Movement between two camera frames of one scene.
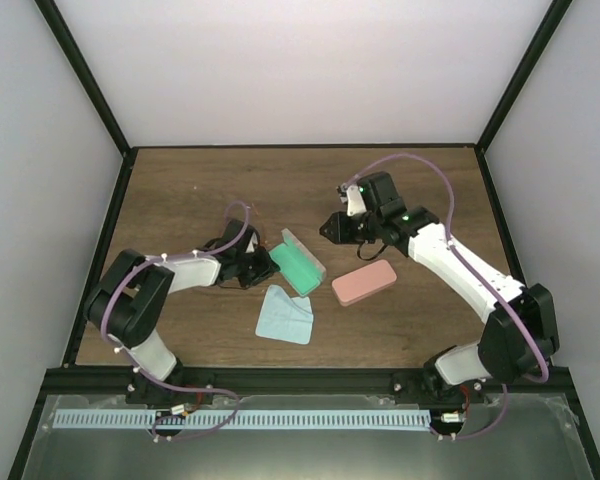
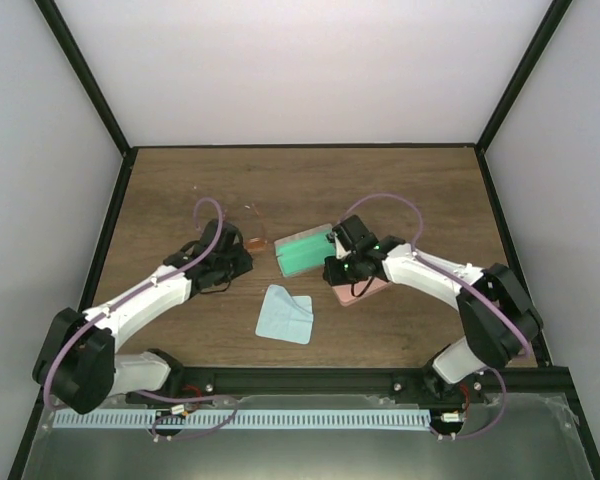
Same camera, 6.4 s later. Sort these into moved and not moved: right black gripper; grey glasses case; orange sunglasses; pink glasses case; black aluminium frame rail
Moved: grey glasses case; right black gripper
Not moved: orange sunglasses; pink glasses case; black aluminium frame rail
